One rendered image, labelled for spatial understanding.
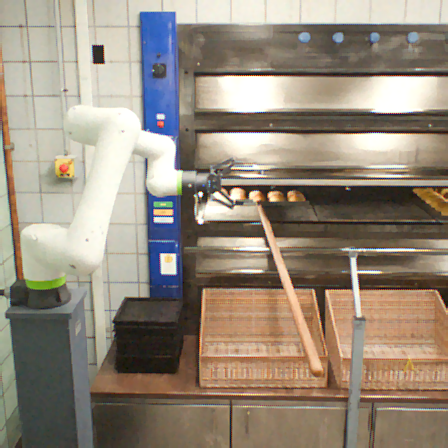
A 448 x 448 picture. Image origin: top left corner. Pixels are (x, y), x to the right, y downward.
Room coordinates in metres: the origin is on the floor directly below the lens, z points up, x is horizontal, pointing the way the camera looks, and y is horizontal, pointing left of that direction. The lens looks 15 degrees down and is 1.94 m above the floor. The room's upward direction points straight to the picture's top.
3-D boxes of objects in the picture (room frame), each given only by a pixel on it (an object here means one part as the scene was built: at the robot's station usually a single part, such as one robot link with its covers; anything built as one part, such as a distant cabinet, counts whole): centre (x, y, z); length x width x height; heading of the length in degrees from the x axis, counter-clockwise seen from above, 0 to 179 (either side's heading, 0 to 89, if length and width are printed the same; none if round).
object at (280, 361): (2.52, -0.17, 0.72); 0.56 x 0.49 x 0.28; 90
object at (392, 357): (2.51, -0.77, 0.72); 0.56 x 0.49 x 0.28; 89
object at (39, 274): (1.78, 0.55, 1.36); 0.16 x 0.13 x 0.19; 58
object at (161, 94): (3.74, 0.26, 1.07); 1.93 x 0.16 x 2.15; 178
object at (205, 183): (2.24, 0.05, 1.49); 0.09 x 0.07 x 0.08; 88
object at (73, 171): (2.78, 0.74, 1.46); 0.10 x 0.07 x 0.10; 88
